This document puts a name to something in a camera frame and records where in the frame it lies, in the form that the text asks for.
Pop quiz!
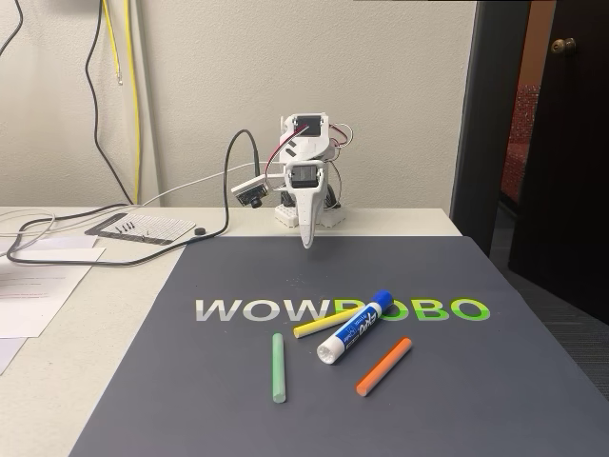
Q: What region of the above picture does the yellow chalk stick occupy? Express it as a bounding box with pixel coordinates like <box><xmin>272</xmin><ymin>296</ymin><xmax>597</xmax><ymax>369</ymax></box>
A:
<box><xmin>292</xmin><ymin>306</ymin><xmax>368</xmax><ymax>341</ymax></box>

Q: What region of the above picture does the blue cap white marker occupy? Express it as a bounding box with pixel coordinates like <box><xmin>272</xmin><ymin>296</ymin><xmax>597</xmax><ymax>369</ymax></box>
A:
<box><xmin>316</xmin><ymin>289</ymin><xmax>394</xmax><ymax>367</ymax></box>

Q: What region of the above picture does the green chalk stick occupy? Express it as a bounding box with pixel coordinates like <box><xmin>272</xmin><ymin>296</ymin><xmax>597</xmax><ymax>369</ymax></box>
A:
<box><xmin>270</xmin><ymin>332</ymin><xmax>288</xmax><ymax>405</ymax></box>

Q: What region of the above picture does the orange chalk stick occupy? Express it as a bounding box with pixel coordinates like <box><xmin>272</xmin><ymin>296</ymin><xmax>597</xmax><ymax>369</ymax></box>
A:
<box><xmin>354</xmin><ymin>336</ymin><xmax>414</xmax><ymax>398</ymax></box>

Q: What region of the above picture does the grey WOWROBO mat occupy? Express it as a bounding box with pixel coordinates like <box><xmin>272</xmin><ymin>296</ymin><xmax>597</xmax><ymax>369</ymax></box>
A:
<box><xmin>69</xmin><ymin>235</ymin><xmax>609</xmax><ymax>457</ymax></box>

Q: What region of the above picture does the red patterned seat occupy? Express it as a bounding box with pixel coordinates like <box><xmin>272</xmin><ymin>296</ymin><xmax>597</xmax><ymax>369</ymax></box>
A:
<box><xmin>499</xmin><ymin>82</ymin><xmax>542</xmax><ymax>207</ymax></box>

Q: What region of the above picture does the white paper sheet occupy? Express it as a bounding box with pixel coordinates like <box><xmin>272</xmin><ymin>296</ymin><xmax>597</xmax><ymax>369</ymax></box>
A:
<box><xmin>0</xmin><ymin>246</ymin><xmax>108</xmax><ymax>280</ymax></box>
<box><xmin>0</xmin><ymin>234</ymin><xmax>99</xmax><ymax>250</ymax></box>

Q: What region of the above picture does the dark brown door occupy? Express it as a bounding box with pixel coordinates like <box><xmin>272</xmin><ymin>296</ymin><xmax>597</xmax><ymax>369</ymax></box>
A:
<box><xmin>507</xmin><ymin>0</ymin><xmax>609</xmax><ymax>328</ymax></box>

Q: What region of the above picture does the brass door knob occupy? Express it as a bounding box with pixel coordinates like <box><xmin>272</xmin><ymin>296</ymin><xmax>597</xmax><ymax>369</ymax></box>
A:
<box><xmin>550</xmin><ymin>36</ymin><xmax>579</xmax><ymax>56</ymax></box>

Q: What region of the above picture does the paper sheet with red text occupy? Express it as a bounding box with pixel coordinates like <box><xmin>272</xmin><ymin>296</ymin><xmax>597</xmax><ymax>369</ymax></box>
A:
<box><xmin>0</xmin><ymin>263</ymin><xmax>94</xmax><ymax>340</ymax></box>

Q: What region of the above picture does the pale grey paper sheet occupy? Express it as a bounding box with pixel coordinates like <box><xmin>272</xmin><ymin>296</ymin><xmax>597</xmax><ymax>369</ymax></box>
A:
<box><xmin>0</xmin><ymin>337</ymin><xmax>28</xmax><ymax>375</ymax></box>

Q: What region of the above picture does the white framed gripper camera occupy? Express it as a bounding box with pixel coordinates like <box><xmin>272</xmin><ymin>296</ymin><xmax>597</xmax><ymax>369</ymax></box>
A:
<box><xmin>230</xmin><ymin>174</ymin><xmax>273</xmax><ymax>209</ymax></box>

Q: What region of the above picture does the thin white cable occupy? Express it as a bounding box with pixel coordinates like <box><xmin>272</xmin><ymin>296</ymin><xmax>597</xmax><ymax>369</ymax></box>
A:
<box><xmin>0</xmin><ymin>161</ymin><xmax>261</xmax><ymax>248</ymax></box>

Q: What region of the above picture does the white wall cable conduit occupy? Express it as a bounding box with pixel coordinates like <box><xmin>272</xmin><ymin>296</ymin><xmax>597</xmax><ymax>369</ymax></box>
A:
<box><xmin>127</xmin><ymin>0</ymin><xmax>162</xmax><ymax>208</ymax></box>

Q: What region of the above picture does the long yellow cable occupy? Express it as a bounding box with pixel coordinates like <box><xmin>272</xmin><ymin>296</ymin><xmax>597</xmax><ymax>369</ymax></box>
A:
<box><xmin>124</xmin><ymin>0</ymin><xmax>142</xmax><ymax>205</ymax></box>

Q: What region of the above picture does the dark grey door frame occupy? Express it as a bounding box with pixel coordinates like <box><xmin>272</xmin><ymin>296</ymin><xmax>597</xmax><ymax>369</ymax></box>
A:
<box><xmin>448</xmin><ymin>0</ymin><xmax>532</xmax><ymax>259</ymax></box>

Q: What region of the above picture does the yellow cable with bare end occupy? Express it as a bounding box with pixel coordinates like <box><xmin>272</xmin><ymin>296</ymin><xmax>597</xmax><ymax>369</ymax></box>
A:
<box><xmin>101</xmin><ymin>0</ymin><xmax>125</xmax><ymax>87</ymax></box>

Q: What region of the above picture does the thin black wall cable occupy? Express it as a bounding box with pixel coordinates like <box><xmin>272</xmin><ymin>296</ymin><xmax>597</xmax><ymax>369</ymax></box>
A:
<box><xmin>0</xmin><ymin>0</ymin><xmax>25</xmax><ymax>57</ymax></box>

